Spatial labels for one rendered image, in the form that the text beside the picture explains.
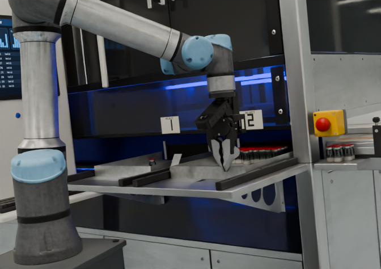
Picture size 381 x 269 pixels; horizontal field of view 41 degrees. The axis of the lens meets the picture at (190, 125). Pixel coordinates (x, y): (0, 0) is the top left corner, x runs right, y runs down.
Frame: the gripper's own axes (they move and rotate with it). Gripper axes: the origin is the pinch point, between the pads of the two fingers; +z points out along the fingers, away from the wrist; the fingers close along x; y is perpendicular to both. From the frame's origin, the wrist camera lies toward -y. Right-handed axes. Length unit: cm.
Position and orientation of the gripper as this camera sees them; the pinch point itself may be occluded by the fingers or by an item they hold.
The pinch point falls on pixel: (223, 167)
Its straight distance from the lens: 138.0
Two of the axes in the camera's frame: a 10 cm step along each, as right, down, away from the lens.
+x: -7.8, 0.5, 6.3
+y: 6.2, -0.9, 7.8
